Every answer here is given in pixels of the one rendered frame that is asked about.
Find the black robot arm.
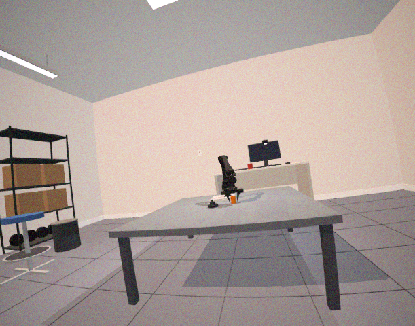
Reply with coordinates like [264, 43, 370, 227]
[218, 155, 238, 196]

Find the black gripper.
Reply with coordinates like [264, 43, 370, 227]
[221, 184, 244, 202]

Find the grey round pedestal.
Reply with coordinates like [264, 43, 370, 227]
[208, 200, 218, 209]

